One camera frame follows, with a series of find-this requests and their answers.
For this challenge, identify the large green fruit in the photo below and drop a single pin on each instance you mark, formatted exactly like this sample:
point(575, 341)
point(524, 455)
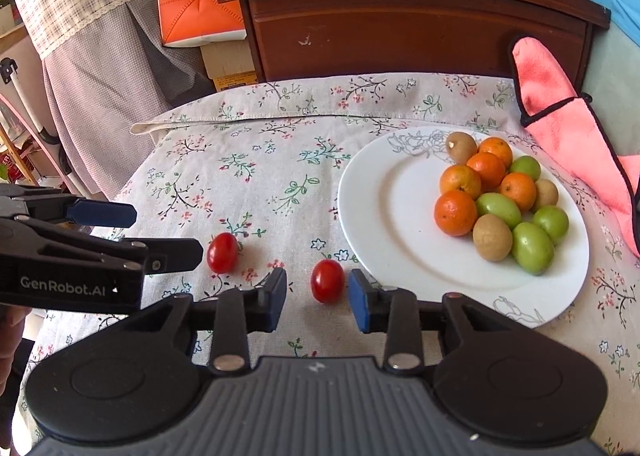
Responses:
point(532, 246)

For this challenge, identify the floral bed sheet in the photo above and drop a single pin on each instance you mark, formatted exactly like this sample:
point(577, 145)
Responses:
point(250, 176)

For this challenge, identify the orange mandarin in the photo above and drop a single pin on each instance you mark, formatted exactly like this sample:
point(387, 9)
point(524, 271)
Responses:
point(498, 148)
point(459, 180)
point(487, 170)
point(520, 191)
point(455, 212)

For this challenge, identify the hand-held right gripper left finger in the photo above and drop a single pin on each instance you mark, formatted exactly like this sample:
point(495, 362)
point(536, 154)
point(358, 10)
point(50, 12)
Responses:
point(277, 301)

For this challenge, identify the grey checked cloth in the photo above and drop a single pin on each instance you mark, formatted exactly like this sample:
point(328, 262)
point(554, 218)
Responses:
point(110, 101)

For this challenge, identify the white floral plate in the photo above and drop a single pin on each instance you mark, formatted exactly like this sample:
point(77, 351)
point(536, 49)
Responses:
point(400, 216)

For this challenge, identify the small green fruit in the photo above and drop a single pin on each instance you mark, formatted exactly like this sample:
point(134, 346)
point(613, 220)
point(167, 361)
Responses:
point(526, 167)

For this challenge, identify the red cherry tomato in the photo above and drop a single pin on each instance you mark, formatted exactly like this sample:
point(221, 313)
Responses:
point(222, 252)
point(327, 281)

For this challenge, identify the pink metal rack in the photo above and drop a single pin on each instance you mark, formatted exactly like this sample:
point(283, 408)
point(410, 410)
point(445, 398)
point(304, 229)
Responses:
point(15, 136)

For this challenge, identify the pink towel with black trim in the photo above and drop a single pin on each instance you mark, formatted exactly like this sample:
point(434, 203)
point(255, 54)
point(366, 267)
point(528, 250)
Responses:
point(550, 101)

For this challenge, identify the dark wooden nightstand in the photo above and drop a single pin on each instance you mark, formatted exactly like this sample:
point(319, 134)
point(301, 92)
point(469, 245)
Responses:
point(400, 21)

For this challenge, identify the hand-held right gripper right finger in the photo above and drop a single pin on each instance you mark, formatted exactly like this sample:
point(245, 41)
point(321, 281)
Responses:
point(359, 306)

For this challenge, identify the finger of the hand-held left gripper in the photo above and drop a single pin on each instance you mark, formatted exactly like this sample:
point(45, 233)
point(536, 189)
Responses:
point(170, 253)
point(100, 213)

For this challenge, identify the brown fruit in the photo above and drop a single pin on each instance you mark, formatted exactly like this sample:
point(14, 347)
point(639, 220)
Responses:
point(546, 192)
point(461, 146)
point(492, 237)

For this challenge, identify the cardboard box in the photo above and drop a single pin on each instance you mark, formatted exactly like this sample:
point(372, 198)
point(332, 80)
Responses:
point(230, 64)

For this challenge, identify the person's left hand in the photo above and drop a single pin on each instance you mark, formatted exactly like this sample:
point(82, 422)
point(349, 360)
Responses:
point(10, 336)

